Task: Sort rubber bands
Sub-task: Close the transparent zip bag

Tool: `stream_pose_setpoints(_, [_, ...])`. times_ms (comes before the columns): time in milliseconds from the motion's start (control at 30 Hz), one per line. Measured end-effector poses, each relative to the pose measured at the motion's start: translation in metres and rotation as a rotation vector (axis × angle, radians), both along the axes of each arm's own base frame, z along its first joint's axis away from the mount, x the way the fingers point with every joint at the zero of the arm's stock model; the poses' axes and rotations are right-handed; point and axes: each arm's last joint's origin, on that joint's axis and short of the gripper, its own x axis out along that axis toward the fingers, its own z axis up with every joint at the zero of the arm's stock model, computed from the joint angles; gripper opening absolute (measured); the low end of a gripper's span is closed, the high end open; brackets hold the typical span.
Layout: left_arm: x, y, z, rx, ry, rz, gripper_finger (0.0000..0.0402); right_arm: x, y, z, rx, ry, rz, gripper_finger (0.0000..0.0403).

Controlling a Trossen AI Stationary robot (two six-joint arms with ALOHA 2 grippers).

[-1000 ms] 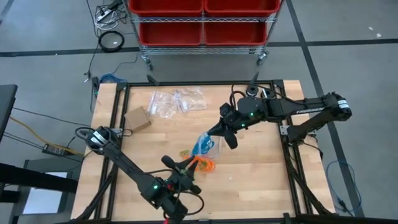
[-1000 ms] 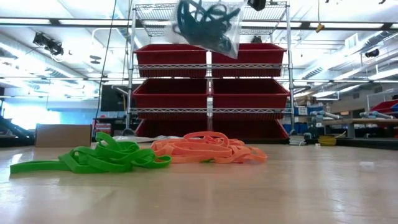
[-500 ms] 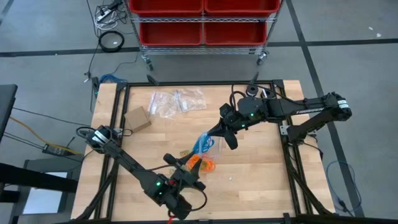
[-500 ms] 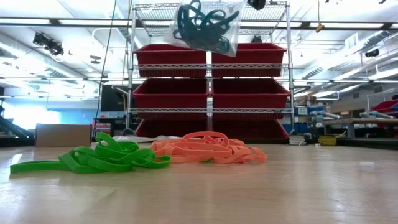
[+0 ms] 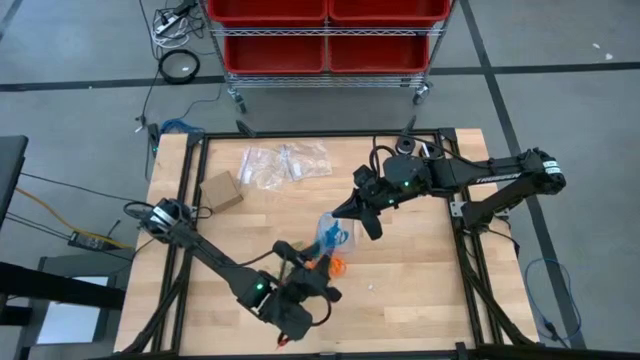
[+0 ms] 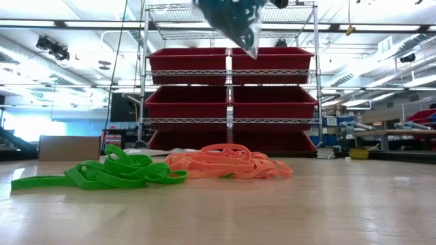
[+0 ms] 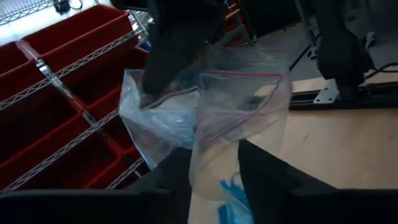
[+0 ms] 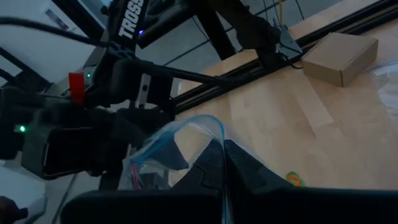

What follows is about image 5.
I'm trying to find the blue cable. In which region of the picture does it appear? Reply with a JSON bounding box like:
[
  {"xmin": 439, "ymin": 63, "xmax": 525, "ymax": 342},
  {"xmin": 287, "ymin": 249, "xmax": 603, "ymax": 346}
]
[
  {"xmin": 159, "ymin": 117, "xmax": 195, "ymax": 135},
  {"xmin": 523, "ymin": 256, "xmax": 584, "ymax": 347}
]

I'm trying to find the black aluminium rig frame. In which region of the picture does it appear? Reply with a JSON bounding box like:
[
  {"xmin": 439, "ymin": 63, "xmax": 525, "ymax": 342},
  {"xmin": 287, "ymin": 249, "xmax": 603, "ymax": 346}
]
[{"xmin": 119, "ymin": 127, "xmax": 542, "ymax": 360}]

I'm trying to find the small cardboard box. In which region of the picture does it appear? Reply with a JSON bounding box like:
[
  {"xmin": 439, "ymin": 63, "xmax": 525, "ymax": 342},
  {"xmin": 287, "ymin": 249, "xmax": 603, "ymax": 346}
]
[{"xmin": 199, "ymin": 170, "xmax": 246, "ymax": 215}]

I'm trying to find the bunch of blue rubber bands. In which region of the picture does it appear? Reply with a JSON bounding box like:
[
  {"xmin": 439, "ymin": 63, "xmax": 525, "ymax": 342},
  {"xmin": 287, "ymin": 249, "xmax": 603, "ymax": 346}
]
[{"xmin": 319, "ymin": 219, "xmax": 351, "ymax": 251}]

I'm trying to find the wire shelving cart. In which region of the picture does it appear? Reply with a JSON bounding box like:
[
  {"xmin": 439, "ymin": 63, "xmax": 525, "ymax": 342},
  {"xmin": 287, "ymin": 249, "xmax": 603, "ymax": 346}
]
[{"xmin": 198, "ymin": 0, "xmax": 460, "ymax": 114}]

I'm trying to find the orange floor cable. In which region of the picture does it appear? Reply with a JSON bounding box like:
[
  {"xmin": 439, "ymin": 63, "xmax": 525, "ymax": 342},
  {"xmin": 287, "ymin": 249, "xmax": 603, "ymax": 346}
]
[{"xmin": 13, "ymin": 185, "xmax": 137, "ymax": 250}]

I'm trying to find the red plastic bin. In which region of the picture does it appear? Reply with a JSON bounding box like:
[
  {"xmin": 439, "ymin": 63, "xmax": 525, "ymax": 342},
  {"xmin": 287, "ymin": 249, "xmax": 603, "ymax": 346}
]
[
  {"xmin": 222, "ymin": 34, "xmax": 327, "ymax": 76},
  {"xmin": 327, "ymin": 34, "xmax": 432, "ymax": 76},
  {"xmin": 328, "ymin": 0, "xmax": 454, "ymax": 28},
  {"xmin": 206, "ymin": 0, "xmax": 330, "ymax": 28}
]

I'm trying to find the black bench frame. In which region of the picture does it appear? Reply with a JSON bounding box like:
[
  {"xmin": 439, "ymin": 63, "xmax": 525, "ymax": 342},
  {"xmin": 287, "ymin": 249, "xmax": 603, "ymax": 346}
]
[{"xmin": 0, "ymin": 254, "xmax": 127, "ymax": 360}]

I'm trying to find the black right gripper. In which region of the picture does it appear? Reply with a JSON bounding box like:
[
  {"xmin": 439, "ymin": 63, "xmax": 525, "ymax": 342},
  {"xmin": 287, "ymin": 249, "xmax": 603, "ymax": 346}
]
[{"xmin": 330, "ymin": 164, "xmax": 405, "ymax": 241}]

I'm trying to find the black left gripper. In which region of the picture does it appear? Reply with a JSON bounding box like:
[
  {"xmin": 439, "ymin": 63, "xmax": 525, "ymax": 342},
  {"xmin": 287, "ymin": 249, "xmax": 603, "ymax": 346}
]
[{"xmin": 262, "ymin": 239, "xmax": 345, "ymax": 343}]

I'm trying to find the white power strip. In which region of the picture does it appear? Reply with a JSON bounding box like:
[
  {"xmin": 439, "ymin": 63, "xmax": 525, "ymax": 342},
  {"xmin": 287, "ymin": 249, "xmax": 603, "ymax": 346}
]
[{"xmin": 153, "ymin": 13, "xmax": 183, "ymax": 35}]

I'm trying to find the black device with green light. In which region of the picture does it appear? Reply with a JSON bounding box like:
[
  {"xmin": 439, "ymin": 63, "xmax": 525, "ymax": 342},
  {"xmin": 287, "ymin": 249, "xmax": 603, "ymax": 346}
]
[{"xmin": 147, "ymin": 123, "xmax": 162, "ymax": 154}]

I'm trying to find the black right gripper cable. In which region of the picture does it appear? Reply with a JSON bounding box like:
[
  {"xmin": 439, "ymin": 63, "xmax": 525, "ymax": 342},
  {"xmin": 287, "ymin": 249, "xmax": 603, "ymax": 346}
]
[{"xmin": 368, "ymin": 133, "xmax": 464, "ymax": 177}]

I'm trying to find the black desk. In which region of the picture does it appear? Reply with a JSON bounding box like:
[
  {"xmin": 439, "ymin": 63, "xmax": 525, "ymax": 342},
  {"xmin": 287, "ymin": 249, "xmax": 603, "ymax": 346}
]
[{"xmin": 0, "ymin": 134, "xmax": 30, "ymax": 231}]

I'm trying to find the black power adapter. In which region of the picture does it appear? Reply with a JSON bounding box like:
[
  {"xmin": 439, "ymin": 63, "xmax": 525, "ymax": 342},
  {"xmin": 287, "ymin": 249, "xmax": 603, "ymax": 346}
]
[{"xmin": 66, "ymin": 230, "xmax": 110, "ymax": 252}]

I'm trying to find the white coiled cable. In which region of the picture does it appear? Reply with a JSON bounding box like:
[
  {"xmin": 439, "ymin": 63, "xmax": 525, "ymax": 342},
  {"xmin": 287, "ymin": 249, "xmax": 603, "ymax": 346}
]
[{"xmin": 151, "ymin": 28, "xmax": 192, "ymax": 50}]

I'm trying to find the orange rubber band tangle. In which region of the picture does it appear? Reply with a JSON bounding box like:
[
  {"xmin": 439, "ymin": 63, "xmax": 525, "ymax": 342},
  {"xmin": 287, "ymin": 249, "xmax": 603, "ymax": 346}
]
[{"xmin": 304, "ymin": 255, "xmax": 349, "ymax": 279}]

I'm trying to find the yellow wire spool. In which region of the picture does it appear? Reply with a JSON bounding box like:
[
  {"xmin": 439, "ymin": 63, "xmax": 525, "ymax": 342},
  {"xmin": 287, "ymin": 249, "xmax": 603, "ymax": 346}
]
[{"xmin": 418, "ymin": 141, "xmax": 443, "ymax": 161}]

